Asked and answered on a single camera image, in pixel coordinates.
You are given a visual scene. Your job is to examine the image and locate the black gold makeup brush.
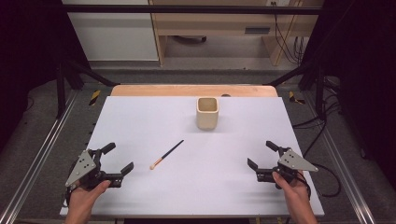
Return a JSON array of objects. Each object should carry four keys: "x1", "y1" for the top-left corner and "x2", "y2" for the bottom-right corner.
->
[{"x1": 149, "y1": 139, "x2": 185, "y2": 171}]

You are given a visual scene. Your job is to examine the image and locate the aluminium floor rail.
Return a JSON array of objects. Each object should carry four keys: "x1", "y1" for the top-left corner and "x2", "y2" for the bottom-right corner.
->
[
  {"x1": 302, "y1": 92, "x2": 376, "y2": 224},
  {"x1": 0, "y1": 90, "x2": 79, "y2": 224}
]

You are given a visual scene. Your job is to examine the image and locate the person's right hand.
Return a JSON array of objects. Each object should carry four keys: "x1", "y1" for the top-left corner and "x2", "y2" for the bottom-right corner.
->
[{"x1": 272, "y1": 171, "x2": 312, "y2": 216}]

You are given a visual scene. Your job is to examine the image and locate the cream ceramic square cup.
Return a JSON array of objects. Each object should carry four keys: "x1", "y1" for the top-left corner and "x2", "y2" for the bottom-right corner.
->
[{"x1": 195, "y1": 96, "x2": 219, "y2": 131}]

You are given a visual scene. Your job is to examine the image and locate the black curtain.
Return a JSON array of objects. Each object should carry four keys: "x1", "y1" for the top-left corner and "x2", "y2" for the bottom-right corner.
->
[
  {"x1": 0, "y1": 0, "x2": 92, "y2": 153},
  {"x1": 303, "y1": 0, "x2": 396, "y2": 191}
]

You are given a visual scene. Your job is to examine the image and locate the yellow black tape strip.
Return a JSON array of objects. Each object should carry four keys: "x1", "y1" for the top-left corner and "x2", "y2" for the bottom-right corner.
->
[
  {"x1": 88, "y1": 90, "x2": 102, "y2": 106},
  {"x1": 288, "y1": 91, "x2": 307, "y2": 105}
]

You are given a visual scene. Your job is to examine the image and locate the black floor cables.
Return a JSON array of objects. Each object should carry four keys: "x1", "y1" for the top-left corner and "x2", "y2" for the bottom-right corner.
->
[{"x1": 291, "y1": 76, "x2": 342, "y2": 158}]

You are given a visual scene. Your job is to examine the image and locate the black horizontal frame bar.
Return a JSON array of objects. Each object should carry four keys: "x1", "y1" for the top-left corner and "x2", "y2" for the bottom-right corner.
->
[{"x1": 62, "y1": 4, "x2": 323, "y2": 16}]

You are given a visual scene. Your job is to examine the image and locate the white cabinet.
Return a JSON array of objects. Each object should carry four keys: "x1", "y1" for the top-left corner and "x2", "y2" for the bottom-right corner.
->
[{"x1": 62, "y1": 0, "x2": 160, "y2": 62}]

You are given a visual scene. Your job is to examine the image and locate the black metal frame stand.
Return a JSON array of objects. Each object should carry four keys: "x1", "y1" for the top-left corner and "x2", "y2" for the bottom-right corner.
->
[
  {"x1": 263, "y1": 62, "x2": 326, "y2": 121},
  {"x1": 55, "y1": 57, "x2": 121, "y2": 119}
]

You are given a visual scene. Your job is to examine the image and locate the black cable bundle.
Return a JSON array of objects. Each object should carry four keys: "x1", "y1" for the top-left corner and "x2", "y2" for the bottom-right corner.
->
[{"x1": 273, "y1": 2, "x2": 308, "y2": 65}]

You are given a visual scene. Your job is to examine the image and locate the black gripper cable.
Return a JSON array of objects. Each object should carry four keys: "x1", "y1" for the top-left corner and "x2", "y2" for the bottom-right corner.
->
[{"x1": 303, "y1": 161, "x2": 343, "y2": 200}]

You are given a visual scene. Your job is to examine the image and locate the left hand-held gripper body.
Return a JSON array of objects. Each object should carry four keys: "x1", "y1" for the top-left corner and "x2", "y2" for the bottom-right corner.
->
[{"x1": 64, "y1": 148, "x2": 124, "y2": 190}]

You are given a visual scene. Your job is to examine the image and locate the person's left hand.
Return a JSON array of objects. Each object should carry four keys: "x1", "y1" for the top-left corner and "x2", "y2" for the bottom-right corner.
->
[{"x1": 67, "y1": 179, "x2": 112, "y2": 216}]

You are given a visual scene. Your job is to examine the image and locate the grey drawer handle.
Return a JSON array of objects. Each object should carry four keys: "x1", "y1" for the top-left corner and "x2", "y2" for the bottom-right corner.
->
[{"x1": 244, "y1": 27, "x2": 271, "y2": 35}]

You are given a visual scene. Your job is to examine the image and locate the white table cover sheet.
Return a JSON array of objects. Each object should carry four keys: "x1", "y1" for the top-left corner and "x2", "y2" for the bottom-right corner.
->
[{"x1": 60, "y1": 95, "x2": 325, "y2": 217}]

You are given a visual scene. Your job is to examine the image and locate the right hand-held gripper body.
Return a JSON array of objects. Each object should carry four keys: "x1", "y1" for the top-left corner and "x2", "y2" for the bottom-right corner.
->
[{"x1": 255, "y1": 147, "x2": 319, "y2": 190}]

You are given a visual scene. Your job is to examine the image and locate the light wooden desk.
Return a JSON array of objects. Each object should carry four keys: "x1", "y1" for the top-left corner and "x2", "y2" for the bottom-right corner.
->
[{"x1": 148, "y1": 0, "x2": 325, "y2": 67}]

